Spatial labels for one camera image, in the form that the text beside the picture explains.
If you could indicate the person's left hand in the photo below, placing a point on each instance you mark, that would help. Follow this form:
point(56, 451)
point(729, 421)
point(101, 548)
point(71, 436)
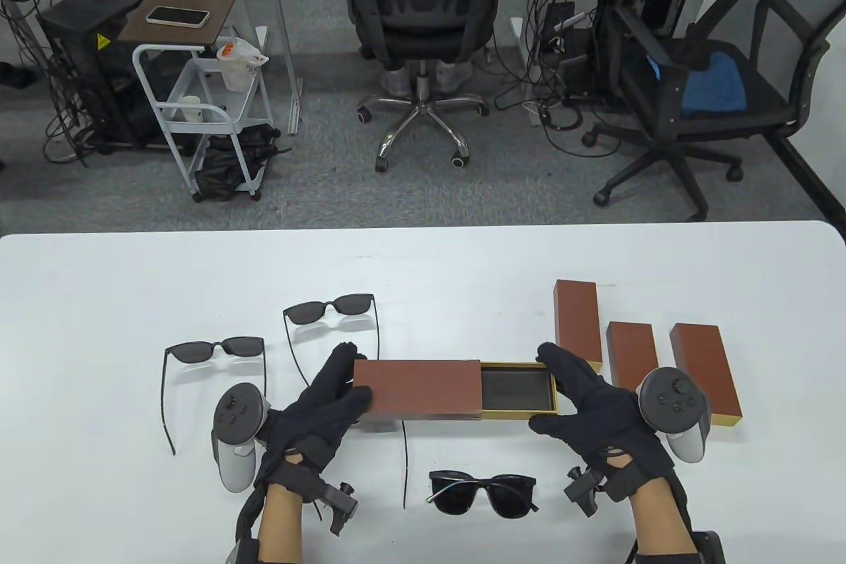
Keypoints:
point(310, 432)

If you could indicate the person's right hand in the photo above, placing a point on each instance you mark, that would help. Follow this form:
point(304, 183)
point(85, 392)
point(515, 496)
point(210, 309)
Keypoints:
point(608, 432)

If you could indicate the brown storage box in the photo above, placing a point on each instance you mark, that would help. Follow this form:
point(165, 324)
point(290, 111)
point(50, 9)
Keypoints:
point(577, 313)
point(628, 352)
point(423, 389)
point(704, 352)

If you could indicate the black sunglasses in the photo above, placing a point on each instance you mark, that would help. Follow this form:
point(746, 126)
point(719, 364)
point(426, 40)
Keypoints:
point(404, 465)
point(509, 498)
point(241, 346)
point(350, 304)

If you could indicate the person's left forearm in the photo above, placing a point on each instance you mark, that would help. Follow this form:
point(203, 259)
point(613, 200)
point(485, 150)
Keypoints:
point(281, 524)

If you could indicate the person's right forearm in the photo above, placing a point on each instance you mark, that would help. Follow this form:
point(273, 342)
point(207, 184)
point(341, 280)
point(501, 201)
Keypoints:
point(661, 524)

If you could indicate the grey white handheld controller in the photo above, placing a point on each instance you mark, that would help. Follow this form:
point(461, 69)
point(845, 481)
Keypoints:
point(674, 402)
point(234, 418)

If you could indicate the black bag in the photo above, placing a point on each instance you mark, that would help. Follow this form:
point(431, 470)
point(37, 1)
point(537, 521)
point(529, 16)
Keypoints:
point(221, 167)

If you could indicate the white cup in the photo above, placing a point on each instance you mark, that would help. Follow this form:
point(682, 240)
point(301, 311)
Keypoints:
point(192, 109)

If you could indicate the blue seat cushion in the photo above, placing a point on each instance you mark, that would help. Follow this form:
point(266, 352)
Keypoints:
point(714, 84)

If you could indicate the white rolling cart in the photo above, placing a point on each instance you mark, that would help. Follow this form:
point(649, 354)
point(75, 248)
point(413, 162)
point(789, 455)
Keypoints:
point(198, 81)

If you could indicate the black mesh armchair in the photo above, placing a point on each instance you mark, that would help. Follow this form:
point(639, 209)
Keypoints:
point(767, 94)

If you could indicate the white plastic bag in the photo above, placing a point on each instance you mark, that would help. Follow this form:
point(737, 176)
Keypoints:
point(234, 65)

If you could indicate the black computer tower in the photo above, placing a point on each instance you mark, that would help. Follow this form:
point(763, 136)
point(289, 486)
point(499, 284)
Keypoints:
point(568, 55)

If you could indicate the black office chair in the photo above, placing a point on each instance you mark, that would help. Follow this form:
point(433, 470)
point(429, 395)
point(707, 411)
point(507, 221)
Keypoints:
point(423, 28)

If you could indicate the black computer cabinet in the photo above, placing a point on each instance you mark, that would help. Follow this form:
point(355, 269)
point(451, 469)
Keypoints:
point(86, 61)

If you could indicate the white smartphone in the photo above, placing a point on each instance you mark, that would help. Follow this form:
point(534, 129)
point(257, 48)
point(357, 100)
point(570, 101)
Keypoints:
point(177, 16)

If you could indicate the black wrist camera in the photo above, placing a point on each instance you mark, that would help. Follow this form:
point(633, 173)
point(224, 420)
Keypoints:
point(340, 508)
point(585, 491)

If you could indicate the aluminium frame post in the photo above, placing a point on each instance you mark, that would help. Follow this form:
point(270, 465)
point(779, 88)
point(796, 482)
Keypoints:
point(277, 28)

